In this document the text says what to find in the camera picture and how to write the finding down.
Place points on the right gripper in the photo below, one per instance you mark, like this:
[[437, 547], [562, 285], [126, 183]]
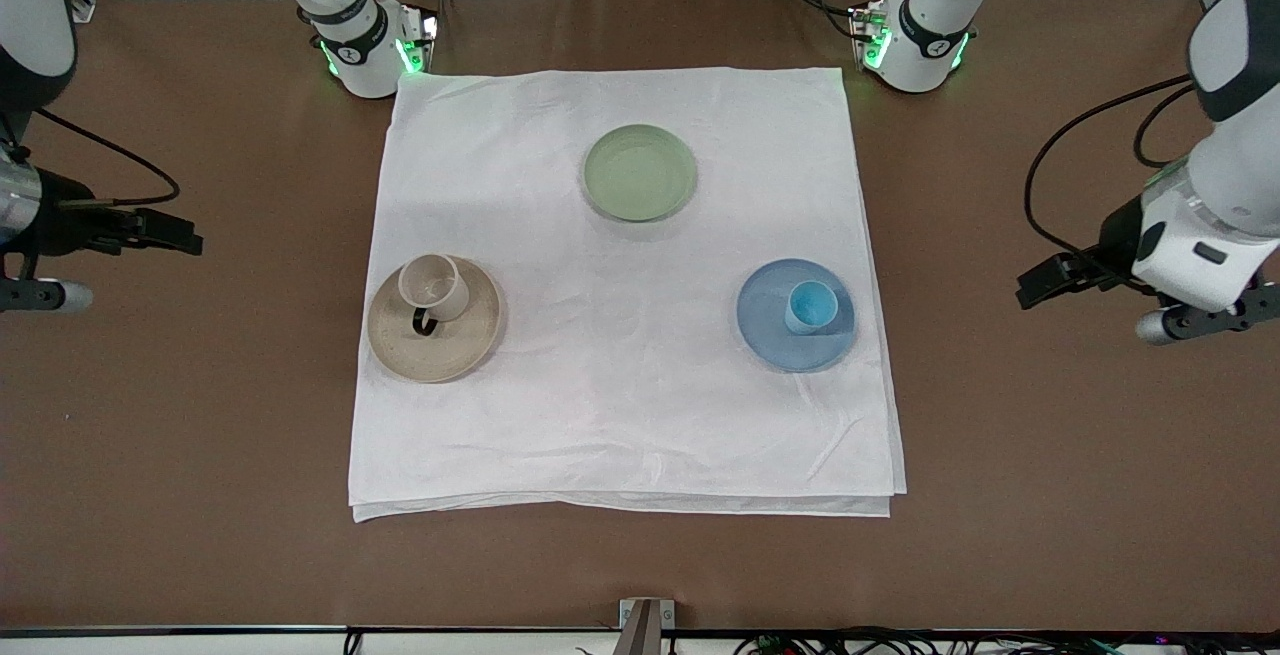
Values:
[[66, 226]]

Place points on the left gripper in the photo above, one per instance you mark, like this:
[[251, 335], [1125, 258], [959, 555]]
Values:
[[1116, 239]]

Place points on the blue cup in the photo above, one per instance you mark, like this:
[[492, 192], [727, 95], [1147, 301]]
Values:
[[812, 307]]

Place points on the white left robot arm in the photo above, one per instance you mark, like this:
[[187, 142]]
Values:
[[925, 35]]

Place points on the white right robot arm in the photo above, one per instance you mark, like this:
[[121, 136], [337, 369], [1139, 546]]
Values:
[[350, 25]]

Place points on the blue plate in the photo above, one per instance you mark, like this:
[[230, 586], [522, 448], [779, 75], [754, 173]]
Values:
[[765, 315]]

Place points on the beige gray plate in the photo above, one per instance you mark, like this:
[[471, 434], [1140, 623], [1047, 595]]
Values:
[[470, 345]]

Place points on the green plate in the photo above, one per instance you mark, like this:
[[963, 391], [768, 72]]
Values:
[[639, 173]]

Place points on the white cloth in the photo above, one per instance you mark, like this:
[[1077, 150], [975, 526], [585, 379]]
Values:
[[620, 415]]

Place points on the black table edge rail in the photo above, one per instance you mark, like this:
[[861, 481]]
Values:
[[200, 630]]

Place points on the metal table edge bracket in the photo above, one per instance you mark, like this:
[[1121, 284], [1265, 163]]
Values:
[[646, 625]]

